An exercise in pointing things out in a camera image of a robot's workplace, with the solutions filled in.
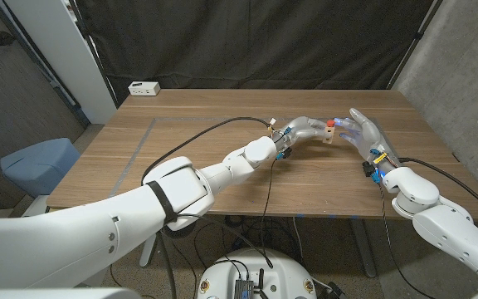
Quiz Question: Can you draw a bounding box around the grey table leg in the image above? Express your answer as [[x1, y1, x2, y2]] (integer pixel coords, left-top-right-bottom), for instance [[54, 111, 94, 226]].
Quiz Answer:
[[349, 218, 378, 278]]

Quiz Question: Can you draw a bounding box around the black backdrop curtain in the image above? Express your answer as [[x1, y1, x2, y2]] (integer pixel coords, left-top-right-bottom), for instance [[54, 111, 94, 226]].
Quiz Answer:
[[72, 0, 446, 105]]

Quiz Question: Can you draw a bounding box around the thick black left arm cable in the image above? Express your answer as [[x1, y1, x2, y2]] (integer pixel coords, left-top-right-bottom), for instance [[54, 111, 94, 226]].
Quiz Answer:
[[140, 116, 274, 299]]

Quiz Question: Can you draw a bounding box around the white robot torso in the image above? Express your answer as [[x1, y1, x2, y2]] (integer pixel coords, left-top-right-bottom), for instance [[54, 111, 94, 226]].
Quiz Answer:
[[197, 248, 318, 299]]

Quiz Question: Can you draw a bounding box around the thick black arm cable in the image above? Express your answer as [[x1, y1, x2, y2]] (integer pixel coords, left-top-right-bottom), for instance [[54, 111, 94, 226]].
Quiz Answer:
[[140, 116, 274, 299], [397, 157, 478, 222]]

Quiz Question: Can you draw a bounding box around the black backdrop stand pole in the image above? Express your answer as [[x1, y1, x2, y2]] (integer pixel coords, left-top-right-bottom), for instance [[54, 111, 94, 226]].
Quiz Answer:
[[67, 0, 120, 109], [386, 0, 446, 91]]

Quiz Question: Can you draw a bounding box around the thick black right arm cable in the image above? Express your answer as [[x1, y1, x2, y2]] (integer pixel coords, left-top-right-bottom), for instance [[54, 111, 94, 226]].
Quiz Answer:
[[397, 157, 478, 222]]

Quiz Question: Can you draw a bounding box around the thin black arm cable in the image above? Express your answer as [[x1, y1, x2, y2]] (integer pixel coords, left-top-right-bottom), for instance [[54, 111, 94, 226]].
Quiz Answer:
[[259, 159, 277, 270], [378, 184, 431, 299]]

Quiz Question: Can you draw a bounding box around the white hanging cable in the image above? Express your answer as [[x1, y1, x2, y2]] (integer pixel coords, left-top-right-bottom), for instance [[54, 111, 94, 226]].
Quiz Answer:
[[291, 216, 305, 262]]

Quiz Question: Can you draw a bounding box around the black door frame strip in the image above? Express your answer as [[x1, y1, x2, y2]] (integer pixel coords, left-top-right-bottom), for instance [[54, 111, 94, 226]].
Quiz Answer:
[[0, 0, 91, 126]]

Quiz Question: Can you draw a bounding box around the blue padded stool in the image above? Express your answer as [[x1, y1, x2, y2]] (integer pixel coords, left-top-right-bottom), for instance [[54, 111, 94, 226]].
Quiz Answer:
[[0, 138, 81, 199]]

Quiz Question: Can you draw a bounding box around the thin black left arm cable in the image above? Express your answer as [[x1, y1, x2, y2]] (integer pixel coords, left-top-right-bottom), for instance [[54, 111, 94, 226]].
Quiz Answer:
[[259, 159, 277, 270]]

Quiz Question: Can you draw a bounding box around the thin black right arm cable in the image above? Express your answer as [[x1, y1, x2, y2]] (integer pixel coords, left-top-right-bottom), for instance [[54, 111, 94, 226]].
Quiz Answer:
[[378, 184, 431, 299]]

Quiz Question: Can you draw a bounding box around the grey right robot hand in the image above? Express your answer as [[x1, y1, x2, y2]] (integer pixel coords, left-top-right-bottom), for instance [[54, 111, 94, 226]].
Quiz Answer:
[[333, 107, 401, 174]]

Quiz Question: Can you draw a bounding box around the white table leg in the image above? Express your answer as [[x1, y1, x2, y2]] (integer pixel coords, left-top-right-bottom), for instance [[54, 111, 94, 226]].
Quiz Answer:
[[139, 234, 158, 268]]

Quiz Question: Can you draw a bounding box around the grey finned electronics box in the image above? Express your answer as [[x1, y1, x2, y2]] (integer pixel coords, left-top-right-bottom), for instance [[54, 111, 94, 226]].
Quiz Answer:
[[233, 278, 256, 299]]

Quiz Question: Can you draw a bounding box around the white power strip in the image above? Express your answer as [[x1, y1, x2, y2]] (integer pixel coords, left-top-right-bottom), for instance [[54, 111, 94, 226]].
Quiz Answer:
[[128, 81, 161, 97]]

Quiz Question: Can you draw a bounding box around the black floor cable tangle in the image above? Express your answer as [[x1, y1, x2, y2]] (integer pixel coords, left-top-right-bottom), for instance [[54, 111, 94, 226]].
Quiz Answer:
[[193, 213, 302, 267]]

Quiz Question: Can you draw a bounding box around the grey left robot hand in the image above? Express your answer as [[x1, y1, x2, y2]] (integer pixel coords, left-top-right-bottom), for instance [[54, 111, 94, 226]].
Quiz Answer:
[[272, 115, 329, 151]]

